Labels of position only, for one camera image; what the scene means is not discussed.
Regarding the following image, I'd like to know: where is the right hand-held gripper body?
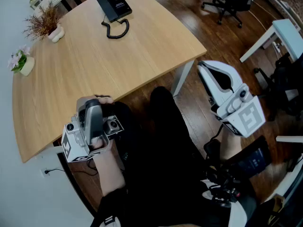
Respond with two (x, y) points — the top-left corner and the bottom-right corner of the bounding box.
(209, 83), (266, 138)

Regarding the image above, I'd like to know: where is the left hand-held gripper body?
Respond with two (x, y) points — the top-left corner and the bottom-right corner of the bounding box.
(61, 116), (113, 163)

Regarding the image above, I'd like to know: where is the person's right forearm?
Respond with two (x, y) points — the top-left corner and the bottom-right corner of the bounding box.
(214, 126), (245, 162)

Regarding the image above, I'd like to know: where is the person's left forearm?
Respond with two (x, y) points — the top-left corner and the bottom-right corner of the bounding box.
(93, 148), (126, 197)

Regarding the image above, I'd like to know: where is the black phone base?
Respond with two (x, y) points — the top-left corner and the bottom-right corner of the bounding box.
(103, 0), (133, 20)

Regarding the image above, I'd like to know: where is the person's left hand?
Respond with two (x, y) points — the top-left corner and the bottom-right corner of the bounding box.
(94, 94), (115, 105)

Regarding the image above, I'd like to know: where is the white table leg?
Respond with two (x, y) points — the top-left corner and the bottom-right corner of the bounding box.
(170, 59), (196, 97)

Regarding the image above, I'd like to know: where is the black mesh office chair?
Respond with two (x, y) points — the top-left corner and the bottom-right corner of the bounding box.
(254, 52), (303, 122)

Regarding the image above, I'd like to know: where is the white power strip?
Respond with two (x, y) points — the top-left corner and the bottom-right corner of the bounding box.
(272, 41), (284, 53)

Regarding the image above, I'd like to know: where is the white side table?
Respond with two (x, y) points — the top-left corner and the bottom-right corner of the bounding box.
(239, 18), (303, 64)

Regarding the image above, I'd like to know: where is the pink flowers cream pot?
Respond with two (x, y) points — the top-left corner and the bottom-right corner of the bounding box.
(7, 44), (36, 77)

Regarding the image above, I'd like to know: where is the black office chair star base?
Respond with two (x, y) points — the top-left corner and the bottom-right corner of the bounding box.
(201, 0), (257, 28)

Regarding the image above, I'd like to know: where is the person's black clothed body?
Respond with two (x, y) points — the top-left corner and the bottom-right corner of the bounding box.
(89, 86), (258, 227)

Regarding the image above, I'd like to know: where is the dried brown plant white pot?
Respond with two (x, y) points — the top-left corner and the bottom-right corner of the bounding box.
(23, 1), (65, 44)

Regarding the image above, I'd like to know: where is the white cloth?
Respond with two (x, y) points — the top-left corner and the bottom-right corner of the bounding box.
(200, 178), (250, 227)

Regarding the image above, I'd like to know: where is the black plug cable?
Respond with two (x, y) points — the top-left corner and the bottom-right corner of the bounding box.
(45, 168), (98, 176)

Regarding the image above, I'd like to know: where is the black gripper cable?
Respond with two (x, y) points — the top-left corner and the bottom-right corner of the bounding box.
(203, 124), (224, 160)

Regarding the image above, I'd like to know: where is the white floor cable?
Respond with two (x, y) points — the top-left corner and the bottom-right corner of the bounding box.
(248, 0), (268, 31)

